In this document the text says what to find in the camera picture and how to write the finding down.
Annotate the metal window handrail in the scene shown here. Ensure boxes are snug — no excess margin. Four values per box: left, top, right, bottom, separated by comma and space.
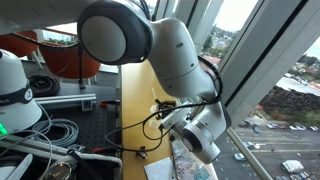
225, 127, 274, 180

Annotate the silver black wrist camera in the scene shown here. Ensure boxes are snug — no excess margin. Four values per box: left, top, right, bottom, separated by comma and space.
161, 107, 192, 132

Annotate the white paper sheet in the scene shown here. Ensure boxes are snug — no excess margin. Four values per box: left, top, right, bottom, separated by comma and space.
143, 157, 174, 180

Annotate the black perforated breadboard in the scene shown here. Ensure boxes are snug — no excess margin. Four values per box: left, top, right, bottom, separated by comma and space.
33, 105, 122, 152

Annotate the orange chair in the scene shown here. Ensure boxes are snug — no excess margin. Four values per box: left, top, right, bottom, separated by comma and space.
38, 41, 102, 80
0, 30, 39, 58

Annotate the thin white cable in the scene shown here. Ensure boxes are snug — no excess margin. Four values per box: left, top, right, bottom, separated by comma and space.
0, 129, 54, 180

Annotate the short aluminium extrusion rail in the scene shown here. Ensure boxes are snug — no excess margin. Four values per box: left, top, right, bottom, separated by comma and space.
33, 93, 98, 112

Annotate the round metallic lens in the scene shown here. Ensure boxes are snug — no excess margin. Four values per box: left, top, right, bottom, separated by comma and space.
42, 155, 78, 180

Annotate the black camera stand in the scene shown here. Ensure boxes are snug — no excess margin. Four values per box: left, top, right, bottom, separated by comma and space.
77, 45, 87, 90

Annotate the red handled clamp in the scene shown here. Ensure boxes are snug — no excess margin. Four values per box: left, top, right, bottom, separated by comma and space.
99, 99, 122, 109
92, 144, 124, 156

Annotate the black strap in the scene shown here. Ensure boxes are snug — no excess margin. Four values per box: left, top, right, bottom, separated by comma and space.
66, 149, 105, 180

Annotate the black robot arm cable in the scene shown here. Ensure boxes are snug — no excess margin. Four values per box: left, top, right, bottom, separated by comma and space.
9, 31, 224, 155

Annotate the black coiled cable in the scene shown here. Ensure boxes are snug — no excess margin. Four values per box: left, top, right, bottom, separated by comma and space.
27, 74, 62, 98

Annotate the black binder clip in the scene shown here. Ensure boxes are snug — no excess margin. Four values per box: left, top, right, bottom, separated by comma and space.
137, 145, 149, 161

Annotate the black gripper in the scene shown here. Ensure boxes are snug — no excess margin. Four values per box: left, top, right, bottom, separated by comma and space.
154, 98, 178, 120

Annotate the white straw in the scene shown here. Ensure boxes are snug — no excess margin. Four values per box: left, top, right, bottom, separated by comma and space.
151, 87, 159, 103

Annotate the grey coiled cable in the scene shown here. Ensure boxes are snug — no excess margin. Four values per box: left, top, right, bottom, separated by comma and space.
31, 118, 80, 148

